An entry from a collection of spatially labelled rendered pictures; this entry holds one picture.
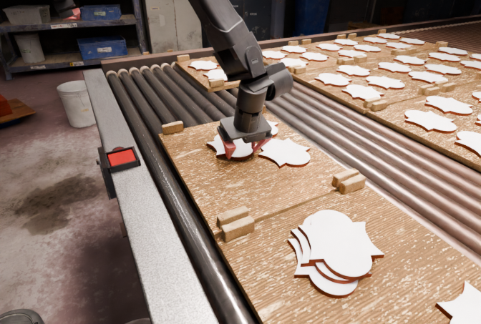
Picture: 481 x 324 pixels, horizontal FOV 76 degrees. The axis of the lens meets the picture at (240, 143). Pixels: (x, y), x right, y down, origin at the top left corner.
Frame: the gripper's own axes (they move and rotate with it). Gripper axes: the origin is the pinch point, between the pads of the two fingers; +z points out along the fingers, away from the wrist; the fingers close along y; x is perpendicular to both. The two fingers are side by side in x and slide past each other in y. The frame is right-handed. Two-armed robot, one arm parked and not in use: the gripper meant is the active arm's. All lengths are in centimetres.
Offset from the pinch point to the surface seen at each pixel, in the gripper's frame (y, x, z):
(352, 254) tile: -1.7, 33.8, -11.3
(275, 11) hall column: -229, -337, 123
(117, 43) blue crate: -10, -397, 183
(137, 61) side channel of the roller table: 8, -91, 28
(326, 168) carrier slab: -15.7, 12.6, -2.1
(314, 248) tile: 2.8, 30.5, -10.4
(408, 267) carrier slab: -10.1, 38.5, -9.7
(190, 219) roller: 17.2, 13.7, -0.7
